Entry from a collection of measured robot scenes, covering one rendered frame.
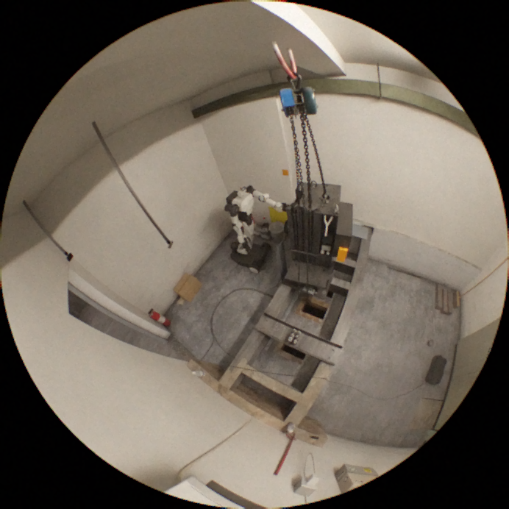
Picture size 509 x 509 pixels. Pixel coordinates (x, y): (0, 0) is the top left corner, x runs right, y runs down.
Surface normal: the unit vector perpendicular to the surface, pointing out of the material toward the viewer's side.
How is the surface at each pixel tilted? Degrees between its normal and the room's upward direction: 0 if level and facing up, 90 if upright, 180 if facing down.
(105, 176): 90
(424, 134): 90
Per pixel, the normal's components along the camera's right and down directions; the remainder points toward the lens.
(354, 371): -0.23, -0.62
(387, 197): -0.52, 0.73
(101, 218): 0.82, 0.29
